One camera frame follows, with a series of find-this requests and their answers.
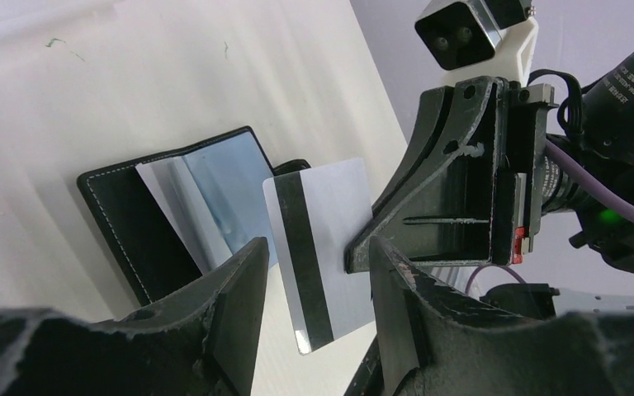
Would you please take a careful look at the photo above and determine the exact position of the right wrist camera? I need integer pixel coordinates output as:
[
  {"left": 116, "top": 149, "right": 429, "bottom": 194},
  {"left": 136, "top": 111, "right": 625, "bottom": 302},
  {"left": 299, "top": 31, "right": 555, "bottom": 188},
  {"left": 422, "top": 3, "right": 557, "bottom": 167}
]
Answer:
[{"left": 414, "top": 0, "right": 539, "bottom": 87}]

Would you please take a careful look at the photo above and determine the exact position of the black card holder wallet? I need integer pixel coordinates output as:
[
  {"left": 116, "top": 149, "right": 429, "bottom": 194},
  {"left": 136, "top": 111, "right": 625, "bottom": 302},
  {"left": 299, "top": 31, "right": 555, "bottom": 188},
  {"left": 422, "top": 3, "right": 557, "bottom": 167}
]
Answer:
[{"left": 77, "top": 126, "right": 309, "bottom": 305}]

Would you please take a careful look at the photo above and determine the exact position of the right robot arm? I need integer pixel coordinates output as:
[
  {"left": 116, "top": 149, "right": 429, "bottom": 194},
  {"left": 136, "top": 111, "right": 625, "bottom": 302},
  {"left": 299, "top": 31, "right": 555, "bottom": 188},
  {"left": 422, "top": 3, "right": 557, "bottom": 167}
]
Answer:
[{"left": 344, "top": 51, "right": 634, "bottom": 274}]

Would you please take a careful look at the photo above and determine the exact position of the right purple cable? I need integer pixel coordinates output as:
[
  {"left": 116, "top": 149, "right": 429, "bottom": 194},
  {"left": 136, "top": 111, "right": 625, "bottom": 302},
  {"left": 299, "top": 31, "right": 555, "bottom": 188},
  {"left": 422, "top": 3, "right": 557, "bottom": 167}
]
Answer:
[{"left": 464, "top": 139, "right": 634, "bottom": 296}]

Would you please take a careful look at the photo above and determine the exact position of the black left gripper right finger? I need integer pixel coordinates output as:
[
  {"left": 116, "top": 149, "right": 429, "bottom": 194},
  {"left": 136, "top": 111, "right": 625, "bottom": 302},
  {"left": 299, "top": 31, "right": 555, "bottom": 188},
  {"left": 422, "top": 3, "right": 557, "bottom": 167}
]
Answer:
[{"left": 369, "top": 238, "right": 547, "bottom": 395}]

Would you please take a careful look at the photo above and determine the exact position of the white magnetic stripe card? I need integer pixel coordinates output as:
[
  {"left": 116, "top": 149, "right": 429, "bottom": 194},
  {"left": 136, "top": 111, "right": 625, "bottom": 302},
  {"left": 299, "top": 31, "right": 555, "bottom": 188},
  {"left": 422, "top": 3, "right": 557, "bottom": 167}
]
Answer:
[{"left": 263, "top": 158, "right": 375, "bottom": 355}]

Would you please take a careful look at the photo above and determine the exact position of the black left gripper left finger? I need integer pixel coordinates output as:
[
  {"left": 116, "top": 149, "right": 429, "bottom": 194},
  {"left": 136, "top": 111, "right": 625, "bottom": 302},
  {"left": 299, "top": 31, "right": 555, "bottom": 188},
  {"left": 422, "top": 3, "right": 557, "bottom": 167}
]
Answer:
[{"left": 114, "top": 237, "right": 269, "bottom": 395}]

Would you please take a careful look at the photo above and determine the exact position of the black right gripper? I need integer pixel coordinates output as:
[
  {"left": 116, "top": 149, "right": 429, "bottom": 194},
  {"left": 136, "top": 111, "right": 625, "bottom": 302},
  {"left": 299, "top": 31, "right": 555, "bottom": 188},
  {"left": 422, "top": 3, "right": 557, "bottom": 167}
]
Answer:
[{"left": 344, "top": 76, "right": 585, "bottom": 274}]

